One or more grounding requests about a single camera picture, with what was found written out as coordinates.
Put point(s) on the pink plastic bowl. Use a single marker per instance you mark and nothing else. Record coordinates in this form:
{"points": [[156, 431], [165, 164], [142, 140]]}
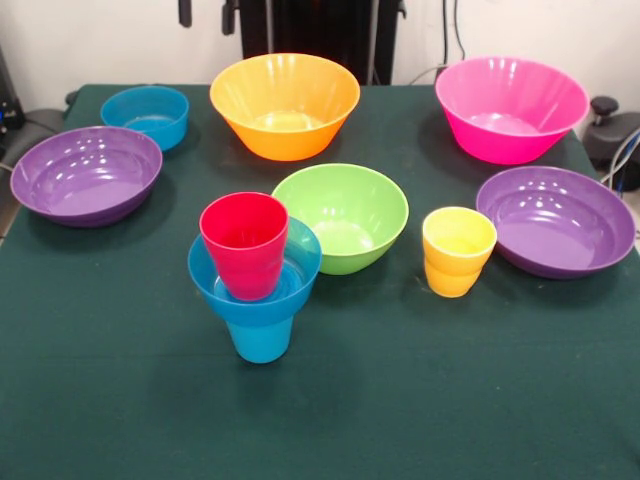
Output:
{"points": [[507, 140]]}

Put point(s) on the orange plastic bowl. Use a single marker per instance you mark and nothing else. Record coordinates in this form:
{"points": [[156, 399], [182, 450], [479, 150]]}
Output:
{"points": [[285, 95]]}

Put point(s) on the black equipment box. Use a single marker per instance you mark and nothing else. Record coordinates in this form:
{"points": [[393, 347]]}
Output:
{"points": [[9, 110]]}

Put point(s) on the black clamp with knob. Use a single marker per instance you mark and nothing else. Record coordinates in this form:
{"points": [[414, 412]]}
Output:
{"points": [[612, 132]]}

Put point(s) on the dark green tablecloth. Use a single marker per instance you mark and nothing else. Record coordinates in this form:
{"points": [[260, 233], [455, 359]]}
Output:
{"points": [[320, 400]]}

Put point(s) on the grey rounded base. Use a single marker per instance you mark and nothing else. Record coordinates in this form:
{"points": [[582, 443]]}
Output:
{"points": [[42, 125]]}

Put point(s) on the yellow plastic cup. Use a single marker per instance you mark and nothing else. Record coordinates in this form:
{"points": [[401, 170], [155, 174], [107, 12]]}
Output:
{"points": [[452, 275]]}

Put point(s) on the small blue plastic bowl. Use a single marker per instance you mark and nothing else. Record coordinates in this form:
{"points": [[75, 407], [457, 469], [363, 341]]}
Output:
{"points": [[255, 310], [170, 132]]}

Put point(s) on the green plastic bowl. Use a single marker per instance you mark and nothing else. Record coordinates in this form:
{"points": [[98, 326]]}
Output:
{"points": [[365, 200]]}

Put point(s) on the small black table clamp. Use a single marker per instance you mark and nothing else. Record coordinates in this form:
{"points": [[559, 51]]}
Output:
{"points": [[72, 96]]}

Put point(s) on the blue plastic cup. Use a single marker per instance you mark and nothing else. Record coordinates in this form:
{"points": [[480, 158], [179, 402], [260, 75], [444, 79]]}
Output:
{"points": [[260, 345]]}

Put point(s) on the red plastic cup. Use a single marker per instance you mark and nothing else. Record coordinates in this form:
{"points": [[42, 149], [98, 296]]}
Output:
{"points": [[245, 270]]}

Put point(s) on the purple plastic bowl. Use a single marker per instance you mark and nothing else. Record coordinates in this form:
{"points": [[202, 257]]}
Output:
{"points": [[85, 185], [555, 235]]}

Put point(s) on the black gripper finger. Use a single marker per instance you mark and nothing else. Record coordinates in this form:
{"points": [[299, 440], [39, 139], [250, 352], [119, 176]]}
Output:
{"points": [[185, 12], [230, 15]]}

